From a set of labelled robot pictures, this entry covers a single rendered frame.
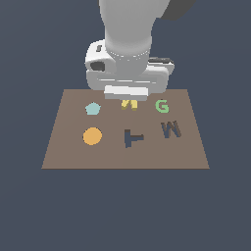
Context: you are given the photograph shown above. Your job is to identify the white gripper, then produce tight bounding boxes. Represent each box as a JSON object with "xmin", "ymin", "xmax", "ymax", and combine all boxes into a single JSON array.
[{"xmin": 85, "ymin": 64, "xmax": 171, "ymax": 102}]

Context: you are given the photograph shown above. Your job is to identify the brown slot board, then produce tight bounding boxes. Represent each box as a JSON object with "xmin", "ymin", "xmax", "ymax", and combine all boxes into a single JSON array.
[{"xmin": 40, "ymin": 88, "xmax": 211, "ymax": 171}]

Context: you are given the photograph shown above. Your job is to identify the yellow letter block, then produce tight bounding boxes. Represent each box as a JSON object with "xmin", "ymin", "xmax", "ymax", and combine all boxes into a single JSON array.
[{"xmin": 121, "ymin": 99, "xmax": 138, "ymax": 112}]

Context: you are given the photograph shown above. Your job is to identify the light blue pentagon block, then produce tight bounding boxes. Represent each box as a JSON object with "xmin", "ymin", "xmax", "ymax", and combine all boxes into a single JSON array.
[{"xmin": 84, "ymin": 102, "xmax": 102, "ymax": 117}]

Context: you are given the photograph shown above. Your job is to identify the green letter G block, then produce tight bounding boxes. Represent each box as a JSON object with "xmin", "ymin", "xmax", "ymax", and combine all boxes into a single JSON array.
[{"xmin": 154, "ymin": 99, "xmax": 171, "ymax": 114}]

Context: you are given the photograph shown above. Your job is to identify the orange round disc block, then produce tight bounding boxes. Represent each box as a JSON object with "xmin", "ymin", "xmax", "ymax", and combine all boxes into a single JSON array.
[{"xmin": 82, "ymin": 126, "xmax": 103, "ymax": 146}]

